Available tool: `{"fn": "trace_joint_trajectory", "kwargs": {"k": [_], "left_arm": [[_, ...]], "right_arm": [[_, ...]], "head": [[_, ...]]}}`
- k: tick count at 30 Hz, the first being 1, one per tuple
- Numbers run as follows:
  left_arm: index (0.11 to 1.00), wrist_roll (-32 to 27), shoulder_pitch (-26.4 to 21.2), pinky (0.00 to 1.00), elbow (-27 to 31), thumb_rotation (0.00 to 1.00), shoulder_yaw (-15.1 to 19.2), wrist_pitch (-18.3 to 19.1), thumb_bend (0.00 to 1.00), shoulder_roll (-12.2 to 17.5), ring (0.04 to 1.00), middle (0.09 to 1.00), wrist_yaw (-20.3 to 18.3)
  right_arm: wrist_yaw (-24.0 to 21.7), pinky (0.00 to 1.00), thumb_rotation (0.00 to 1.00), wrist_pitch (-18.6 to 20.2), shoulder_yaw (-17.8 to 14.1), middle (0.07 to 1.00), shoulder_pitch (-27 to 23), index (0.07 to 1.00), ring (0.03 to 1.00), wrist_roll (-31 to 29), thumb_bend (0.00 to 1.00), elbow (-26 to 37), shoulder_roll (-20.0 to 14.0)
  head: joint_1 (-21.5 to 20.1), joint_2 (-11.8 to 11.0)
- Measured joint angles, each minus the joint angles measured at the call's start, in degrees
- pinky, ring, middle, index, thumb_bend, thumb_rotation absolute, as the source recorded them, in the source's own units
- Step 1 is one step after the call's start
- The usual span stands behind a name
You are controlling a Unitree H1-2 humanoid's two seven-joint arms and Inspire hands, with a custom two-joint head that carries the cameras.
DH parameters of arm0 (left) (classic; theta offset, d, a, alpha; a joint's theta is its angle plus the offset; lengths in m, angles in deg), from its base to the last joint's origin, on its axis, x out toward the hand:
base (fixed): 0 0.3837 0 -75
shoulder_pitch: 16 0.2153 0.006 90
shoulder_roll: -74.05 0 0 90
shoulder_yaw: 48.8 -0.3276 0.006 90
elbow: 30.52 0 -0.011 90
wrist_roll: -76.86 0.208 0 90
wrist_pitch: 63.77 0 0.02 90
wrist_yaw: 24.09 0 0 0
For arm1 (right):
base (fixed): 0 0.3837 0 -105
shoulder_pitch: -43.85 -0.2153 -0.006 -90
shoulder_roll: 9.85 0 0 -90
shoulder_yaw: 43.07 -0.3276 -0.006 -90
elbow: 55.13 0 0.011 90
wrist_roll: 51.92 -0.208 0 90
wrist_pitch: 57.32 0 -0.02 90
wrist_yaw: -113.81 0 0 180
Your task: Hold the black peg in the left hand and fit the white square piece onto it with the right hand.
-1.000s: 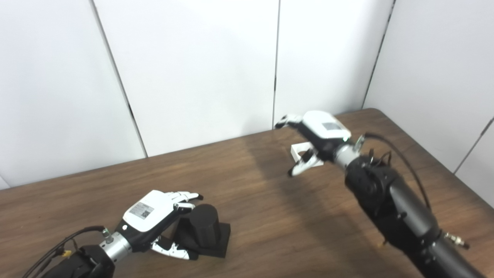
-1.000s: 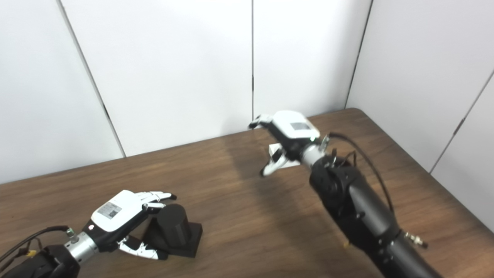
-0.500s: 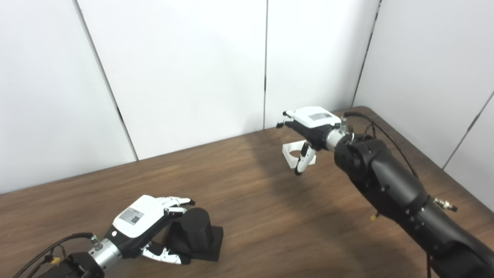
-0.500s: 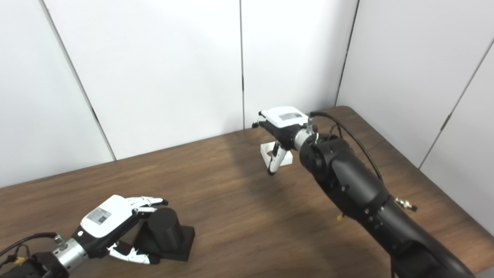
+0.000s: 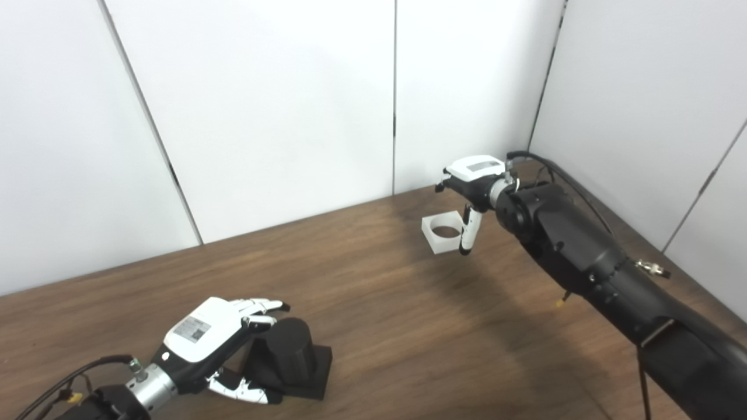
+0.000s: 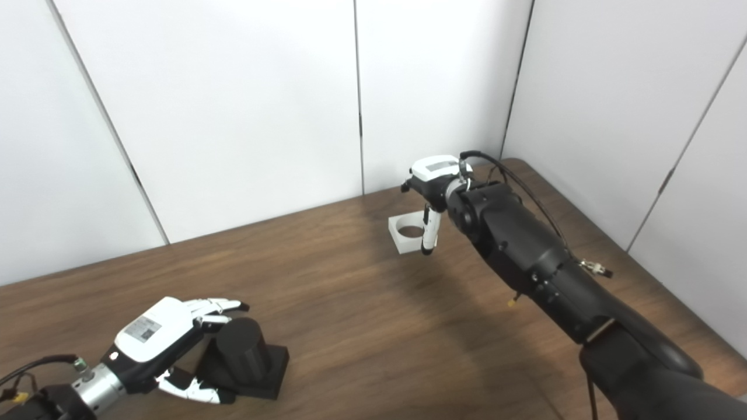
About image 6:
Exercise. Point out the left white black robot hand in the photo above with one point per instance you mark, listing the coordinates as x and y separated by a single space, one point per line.
154 329

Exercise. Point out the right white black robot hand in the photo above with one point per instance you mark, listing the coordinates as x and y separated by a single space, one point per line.
435 172

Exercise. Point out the white square piece with hole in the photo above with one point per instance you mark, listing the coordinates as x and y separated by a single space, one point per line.
400 239

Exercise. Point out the black peg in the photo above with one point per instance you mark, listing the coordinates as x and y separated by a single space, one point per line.
239 350

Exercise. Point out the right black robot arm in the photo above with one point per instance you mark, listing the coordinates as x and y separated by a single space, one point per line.
554 274

